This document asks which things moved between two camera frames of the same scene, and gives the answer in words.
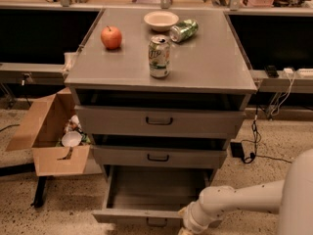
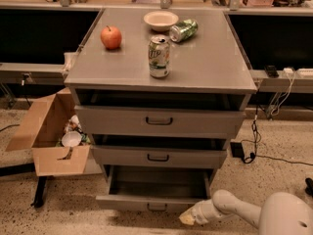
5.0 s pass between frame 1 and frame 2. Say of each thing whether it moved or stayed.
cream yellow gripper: moved
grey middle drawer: stayed
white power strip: stayed
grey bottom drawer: moved
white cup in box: stayed
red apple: stayed
